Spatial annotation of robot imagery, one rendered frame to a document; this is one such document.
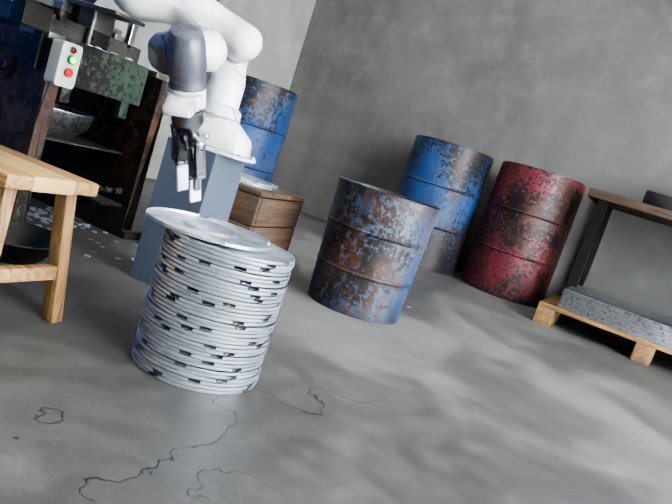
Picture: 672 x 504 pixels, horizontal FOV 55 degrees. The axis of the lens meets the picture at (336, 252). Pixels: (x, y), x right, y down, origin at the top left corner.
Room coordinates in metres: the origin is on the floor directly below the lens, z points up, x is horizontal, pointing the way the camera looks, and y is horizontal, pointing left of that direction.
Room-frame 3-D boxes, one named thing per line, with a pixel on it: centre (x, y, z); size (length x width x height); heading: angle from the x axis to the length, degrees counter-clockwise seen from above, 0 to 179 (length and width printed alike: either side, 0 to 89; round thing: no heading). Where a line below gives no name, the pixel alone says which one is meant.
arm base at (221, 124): (2.00, 0.44, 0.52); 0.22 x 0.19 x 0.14; 71
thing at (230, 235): (1.44, 0.29, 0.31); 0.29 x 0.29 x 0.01
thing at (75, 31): (2.35, 1.17, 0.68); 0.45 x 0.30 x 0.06; 155
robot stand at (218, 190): (2.01, 0.48, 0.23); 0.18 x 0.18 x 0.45; 71
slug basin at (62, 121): (2.35, 1.17, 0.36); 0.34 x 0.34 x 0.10
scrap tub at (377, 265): (2.54, -0.13, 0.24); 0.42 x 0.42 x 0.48
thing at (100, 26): (2.27, 1.01, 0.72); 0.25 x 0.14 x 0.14; 65
